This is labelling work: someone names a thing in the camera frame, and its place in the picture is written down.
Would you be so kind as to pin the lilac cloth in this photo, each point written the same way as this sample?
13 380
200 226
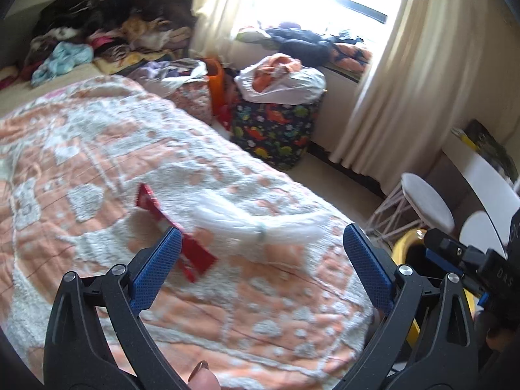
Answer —
152 71

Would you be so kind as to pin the red white cloth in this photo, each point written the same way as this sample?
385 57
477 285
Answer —
9 78

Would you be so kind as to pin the dinosaur print laundry basket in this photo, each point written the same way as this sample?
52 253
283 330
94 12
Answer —
337 89

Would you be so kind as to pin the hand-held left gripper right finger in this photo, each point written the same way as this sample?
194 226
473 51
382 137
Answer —
367 272

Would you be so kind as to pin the yellow rimmed trash bin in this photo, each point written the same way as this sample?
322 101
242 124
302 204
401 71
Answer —
406 241

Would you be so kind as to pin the red snack wrapper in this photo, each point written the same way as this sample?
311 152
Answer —
150 203

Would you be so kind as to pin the white round stool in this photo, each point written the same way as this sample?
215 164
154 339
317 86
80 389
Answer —
426 199

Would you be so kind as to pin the orange bag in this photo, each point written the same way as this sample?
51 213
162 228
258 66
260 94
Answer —
215 85

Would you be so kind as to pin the beige bed sheet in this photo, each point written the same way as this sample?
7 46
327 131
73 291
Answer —
24 97

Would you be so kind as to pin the black framed window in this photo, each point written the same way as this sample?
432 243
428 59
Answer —
365 10

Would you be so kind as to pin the white plastic bag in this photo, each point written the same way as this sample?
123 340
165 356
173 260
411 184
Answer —
300 85

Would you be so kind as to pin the orange white tufted blanket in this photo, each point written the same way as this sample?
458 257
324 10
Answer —
122 150

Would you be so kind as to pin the heap of dark jackets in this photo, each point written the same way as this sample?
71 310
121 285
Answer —
304 42

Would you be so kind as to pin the pile of clothes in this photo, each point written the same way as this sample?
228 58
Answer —
122 12

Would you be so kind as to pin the short cream curtain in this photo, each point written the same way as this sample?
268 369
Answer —
219 12

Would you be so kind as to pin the orange cloth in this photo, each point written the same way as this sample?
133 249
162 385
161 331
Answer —
272 63

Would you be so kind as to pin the light blue cloth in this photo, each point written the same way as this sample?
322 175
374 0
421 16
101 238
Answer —
63 59

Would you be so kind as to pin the black bag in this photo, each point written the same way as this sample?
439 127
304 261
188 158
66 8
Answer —
487 142

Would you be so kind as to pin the white vanity desk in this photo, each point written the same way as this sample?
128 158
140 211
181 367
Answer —
483 178

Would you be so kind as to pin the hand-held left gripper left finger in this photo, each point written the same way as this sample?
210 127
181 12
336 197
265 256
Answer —
156 268

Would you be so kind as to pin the yellow flat item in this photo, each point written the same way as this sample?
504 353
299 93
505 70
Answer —
461 137

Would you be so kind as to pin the long cream curtain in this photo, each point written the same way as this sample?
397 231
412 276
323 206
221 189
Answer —
406 89

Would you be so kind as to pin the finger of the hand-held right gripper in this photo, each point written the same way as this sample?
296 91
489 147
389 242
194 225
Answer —
455 254
482 300

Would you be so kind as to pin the pink floral bag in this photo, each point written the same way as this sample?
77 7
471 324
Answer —
193 97

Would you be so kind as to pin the person's left hand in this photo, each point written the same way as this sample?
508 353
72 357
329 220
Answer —
205 380

